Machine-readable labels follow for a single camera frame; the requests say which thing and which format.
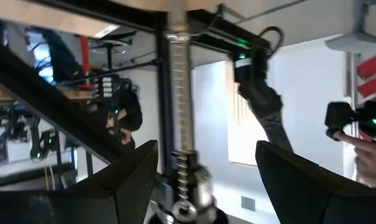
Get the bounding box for black teleoperation handle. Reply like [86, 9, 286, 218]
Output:
[324, 90, 376, 142]

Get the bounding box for grey metal stand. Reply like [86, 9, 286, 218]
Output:
[326, 0, 376, 98]

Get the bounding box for red pole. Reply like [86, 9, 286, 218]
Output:
[78, 35, 93, 88]

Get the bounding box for red bars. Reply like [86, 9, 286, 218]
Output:
[357, 51, 376, 98]

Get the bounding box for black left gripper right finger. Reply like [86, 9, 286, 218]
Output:
[255, 140, 376, 224]

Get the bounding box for wall vent grille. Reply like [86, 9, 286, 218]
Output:
[241, 195, 256, 212]

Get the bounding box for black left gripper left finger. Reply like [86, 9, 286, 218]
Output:
[0, 139, 159, 224]

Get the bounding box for person's hand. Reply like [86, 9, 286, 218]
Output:
[333, 130, 376, 189]

